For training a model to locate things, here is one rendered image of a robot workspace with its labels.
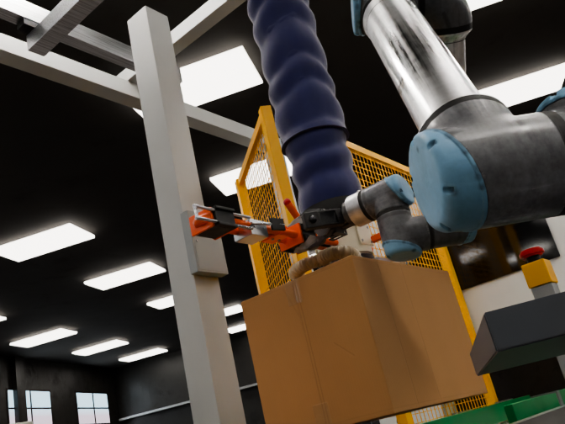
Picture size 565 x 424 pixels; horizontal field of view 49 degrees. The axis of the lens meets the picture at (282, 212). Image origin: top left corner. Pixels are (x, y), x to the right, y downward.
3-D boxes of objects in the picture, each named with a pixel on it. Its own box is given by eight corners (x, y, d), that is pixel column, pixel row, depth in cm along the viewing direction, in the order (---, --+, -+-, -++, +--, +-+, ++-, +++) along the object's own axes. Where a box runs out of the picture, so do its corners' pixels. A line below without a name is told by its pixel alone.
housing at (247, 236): (250, 246, 167) (247, 230, 169) (270, 236, 163) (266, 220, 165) (234, 242, 162) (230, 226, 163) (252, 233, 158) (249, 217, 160)
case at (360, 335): (380, 419, 214) (351, 307, 228) (488, 393, 192) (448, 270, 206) (269, 445, 168) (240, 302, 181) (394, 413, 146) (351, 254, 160)
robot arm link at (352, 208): (362, 219, 162) (353, 185, 165) (347, 225, 164) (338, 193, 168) (380, 223, 169) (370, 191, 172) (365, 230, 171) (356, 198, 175)
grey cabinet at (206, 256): (221, 278, 294) (209, 219, 305) (229, 273, 291) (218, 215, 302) (190, 274, 279) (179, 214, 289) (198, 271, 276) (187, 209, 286)
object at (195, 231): (215, 240, 158) (212, 222, 159) (236, 230, 154) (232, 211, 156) (191, 236, 151) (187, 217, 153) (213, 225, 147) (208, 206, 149)
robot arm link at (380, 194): (403, 200, 154) (393, 166, 159) (361, 219, 161) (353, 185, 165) (420, 209, 161) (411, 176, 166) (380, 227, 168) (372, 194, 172)
